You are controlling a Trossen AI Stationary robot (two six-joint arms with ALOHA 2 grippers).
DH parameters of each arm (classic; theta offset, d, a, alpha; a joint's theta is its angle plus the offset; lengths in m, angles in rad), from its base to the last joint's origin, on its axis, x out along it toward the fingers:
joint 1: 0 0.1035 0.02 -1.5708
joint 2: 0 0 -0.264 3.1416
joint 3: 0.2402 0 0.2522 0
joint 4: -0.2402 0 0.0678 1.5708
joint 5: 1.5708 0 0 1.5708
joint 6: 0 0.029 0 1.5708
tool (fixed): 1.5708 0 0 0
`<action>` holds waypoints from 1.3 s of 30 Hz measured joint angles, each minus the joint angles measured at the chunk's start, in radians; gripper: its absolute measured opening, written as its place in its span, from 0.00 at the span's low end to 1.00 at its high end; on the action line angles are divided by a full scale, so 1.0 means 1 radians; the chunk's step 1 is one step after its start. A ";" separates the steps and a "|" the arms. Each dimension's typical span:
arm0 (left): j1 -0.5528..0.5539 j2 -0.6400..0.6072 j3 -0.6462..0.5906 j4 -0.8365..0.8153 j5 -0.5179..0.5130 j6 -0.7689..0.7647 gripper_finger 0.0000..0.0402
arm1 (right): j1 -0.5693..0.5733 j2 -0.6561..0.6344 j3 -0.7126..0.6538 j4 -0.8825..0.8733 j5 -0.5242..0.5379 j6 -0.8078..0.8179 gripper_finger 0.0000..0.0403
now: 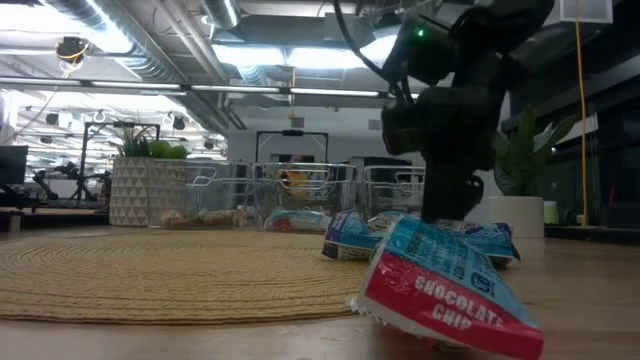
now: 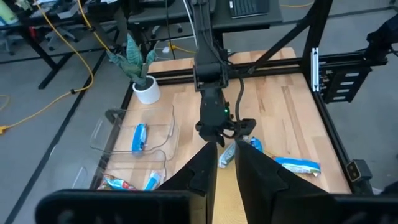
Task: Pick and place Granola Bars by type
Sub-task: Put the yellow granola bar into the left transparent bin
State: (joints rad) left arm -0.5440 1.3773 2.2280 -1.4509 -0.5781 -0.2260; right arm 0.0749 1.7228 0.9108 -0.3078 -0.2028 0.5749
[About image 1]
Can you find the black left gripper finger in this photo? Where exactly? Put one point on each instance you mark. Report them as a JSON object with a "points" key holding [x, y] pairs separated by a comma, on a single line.
{"points": [[445, 195], [475, 190]]}

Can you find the white and green granola bar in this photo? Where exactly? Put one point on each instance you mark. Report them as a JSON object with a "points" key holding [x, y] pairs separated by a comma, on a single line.
{"points": [[395, 222]]}

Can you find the blue granola bar dark ends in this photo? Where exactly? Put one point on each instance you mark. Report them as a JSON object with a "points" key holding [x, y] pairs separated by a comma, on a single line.
{"points": [[350, 232]]}

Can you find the blue chocolate chip granola bar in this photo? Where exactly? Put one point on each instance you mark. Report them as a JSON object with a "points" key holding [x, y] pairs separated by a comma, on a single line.
{"points": [[440, 300]]}

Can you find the blue granola bar red patch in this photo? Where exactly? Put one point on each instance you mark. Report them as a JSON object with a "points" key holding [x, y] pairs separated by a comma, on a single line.
{"points": [[295, 221]]}

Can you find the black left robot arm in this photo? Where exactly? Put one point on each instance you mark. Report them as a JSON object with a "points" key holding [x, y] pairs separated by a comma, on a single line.
{"points": [[475, 40]]}

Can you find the snake plant in white pot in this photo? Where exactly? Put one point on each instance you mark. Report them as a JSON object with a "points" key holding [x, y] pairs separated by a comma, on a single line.
{"points": [[517, 215]]}

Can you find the clear plastic bin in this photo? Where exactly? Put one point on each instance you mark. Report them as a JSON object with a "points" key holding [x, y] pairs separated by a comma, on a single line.
{"points": [[390, 175], [225, 172], [345, 175]]}

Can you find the green and white canister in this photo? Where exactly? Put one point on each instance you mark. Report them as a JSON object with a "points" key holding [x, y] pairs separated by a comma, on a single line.
{"points": [[551, 212]]}

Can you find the person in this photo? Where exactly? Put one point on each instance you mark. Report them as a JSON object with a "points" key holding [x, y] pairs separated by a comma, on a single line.
{"points": [[295, 180]]}

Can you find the white ceiling box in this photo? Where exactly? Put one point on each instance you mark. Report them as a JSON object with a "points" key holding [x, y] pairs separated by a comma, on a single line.
{"points": [[585, 10]]}

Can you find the long ceiling light strip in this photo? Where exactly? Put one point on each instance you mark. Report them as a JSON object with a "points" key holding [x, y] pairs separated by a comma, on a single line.
{"points": [[225, 88]]}

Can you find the round woven yellow placemat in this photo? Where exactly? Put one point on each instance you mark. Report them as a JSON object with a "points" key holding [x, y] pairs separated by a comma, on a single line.
{"points": [[150, 280]]}

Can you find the succulent in patterned pot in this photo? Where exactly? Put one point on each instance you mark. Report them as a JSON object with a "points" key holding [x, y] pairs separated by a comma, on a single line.
{"points": [[130, 195]]}

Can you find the black monitor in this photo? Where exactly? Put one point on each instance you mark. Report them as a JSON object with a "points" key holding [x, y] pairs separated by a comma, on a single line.
{"points": [[12, 165]]}

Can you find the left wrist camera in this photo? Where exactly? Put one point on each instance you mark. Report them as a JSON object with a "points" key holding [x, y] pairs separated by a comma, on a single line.
{"points": [[400, 130]]}

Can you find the black metal frame stand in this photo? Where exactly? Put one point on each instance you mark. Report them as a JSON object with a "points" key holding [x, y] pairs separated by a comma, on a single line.
{"points": [[84, 150], [292, 133]]}

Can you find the silver ventilation duct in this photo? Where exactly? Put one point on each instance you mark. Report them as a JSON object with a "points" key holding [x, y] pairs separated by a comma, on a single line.
{"points": [[220, 12]]}

